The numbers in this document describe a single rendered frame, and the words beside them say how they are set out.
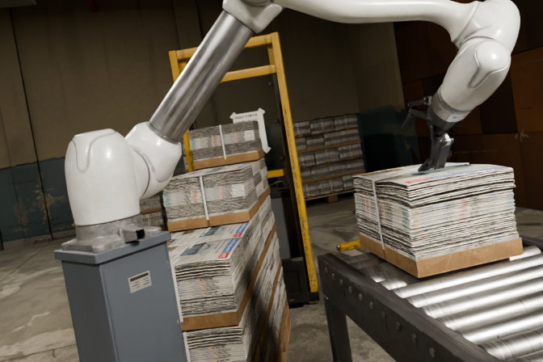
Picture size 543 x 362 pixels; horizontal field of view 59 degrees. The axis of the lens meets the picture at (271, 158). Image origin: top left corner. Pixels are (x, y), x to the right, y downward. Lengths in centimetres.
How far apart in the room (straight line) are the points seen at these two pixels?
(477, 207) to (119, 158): 87
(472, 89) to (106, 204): 84
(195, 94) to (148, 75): 743
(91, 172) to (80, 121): 759
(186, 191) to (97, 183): 104
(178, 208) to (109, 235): 104
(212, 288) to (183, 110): 62
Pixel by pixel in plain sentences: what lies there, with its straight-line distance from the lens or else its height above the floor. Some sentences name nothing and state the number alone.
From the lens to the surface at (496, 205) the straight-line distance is 132.
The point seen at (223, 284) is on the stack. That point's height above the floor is 74.
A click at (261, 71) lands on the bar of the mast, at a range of 325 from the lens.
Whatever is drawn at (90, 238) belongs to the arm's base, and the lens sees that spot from 120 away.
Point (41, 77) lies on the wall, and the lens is 895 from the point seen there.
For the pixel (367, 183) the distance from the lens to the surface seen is 141.
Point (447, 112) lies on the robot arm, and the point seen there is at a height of 118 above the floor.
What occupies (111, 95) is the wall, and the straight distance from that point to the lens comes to 873.
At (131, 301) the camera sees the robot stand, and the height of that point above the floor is 87.
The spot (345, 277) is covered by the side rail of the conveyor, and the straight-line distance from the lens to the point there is 131.
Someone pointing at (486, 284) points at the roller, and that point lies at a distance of 121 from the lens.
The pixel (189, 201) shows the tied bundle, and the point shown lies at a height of 96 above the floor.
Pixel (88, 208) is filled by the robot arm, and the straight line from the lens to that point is 119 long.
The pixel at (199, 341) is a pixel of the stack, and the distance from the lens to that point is 170.
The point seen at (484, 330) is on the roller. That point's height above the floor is 80.
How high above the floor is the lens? 120
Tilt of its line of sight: 3 degrees down
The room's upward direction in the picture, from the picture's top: 9 degrees counter-clockwise
